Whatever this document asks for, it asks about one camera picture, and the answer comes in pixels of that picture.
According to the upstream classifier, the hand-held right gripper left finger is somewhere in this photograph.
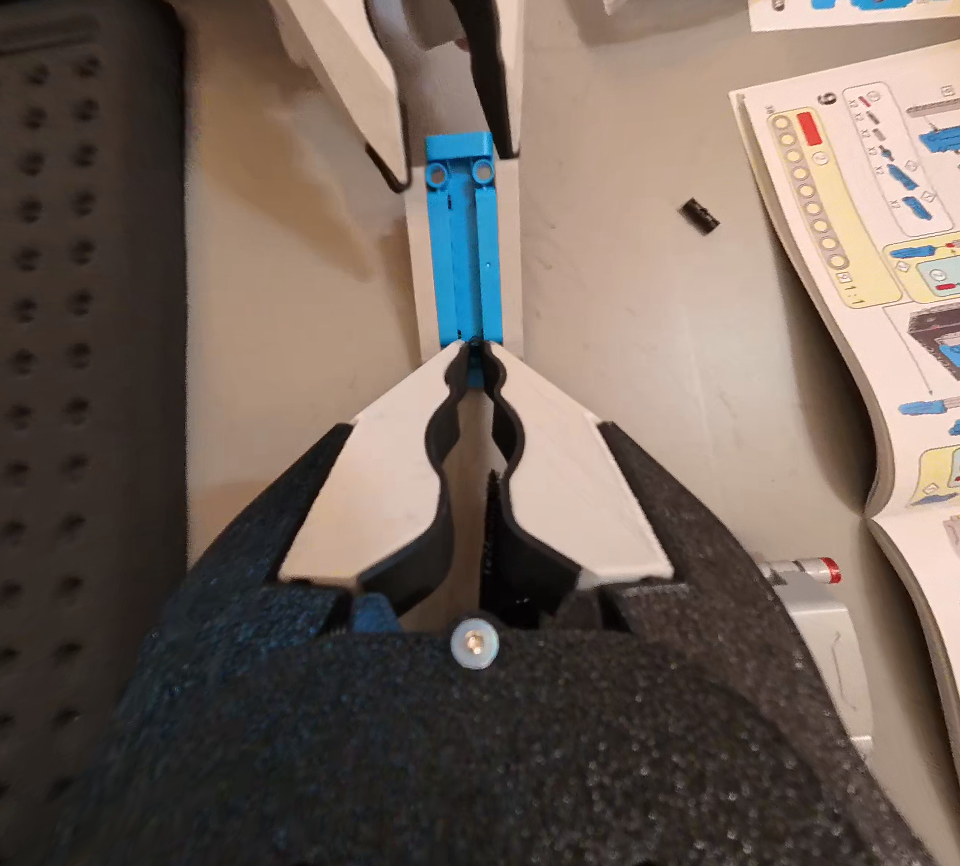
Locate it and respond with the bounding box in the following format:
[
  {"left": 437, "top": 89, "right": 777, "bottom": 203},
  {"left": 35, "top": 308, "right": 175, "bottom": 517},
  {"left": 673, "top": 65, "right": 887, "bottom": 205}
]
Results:
[{"left": 276, "top": 343, "right": 463, "bottom": 591}]

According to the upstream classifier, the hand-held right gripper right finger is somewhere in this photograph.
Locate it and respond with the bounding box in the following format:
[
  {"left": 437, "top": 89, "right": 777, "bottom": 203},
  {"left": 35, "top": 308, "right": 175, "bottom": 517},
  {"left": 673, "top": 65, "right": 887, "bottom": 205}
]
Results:
[{"left": 484, "top": 343, "right": 676, "bottom": 586}]

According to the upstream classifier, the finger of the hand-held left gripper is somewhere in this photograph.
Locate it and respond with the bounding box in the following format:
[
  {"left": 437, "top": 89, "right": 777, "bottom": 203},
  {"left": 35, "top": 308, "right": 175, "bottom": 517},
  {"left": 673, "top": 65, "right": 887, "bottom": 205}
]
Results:
[
  {"left": 231, "top": 0, "right": 414, "bottom": 195},
  {"left": 429, "top": 0, "right": 528, "bottom": 161}
]

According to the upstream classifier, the grey perforated building beam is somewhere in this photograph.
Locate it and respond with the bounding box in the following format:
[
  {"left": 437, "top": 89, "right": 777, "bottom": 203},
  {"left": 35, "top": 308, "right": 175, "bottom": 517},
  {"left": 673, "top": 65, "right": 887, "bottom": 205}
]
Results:
[
  {"left": 405, "top": 165, "right": 444, "bottom": 365},
  {"left": 491, "top": 157, "right": 526, "bottom": 357}
]

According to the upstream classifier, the blue perforated building beam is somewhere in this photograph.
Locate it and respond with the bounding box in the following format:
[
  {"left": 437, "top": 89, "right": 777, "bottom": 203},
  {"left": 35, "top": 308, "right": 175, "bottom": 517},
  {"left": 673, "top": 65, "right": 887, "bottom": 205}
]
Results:
[{"left": 425, "top": 133, "right": 502, "bottom": 387}]

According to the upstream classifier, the grey desk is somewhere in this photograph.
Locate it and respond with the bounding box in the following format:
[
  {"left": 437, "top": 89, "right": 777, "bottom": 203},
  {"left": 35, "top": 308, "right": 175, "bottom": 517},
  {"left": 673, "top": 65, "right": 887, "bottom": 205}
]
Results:
[{"left": 127, "top": 0, "right": 960, "bottom": 866}]

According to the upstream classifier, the grey black motor block assembly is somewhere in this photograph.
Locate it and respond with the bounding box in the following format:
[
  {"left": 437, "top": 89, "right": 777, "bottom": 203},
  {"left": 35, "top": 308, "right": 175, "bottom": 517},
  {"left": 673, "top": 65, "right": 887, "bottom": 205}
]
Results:
[{"left": 757, "top": 557, "right": 875, "bottom": 755}]

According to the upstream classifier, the black dotted mat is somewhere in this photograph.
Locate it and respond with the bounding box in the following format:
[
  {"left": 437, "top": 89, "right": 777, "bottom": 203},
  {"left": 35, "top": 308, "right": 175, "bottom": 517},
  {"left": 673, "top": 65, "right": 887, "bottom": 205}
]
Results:
[{"left": 0, "top": 0, "right": 189, "bottom": 866}]

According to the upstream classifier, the open instruction booklet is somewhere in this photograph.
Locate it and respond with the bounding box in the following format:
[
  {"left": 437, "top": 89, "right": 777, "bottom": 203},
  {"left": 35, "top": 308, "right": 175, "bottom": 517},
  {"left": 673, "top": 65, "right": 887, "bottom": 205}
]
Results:
[{"left": 729, "top": 41, "right": 960, "bottom": 732}]

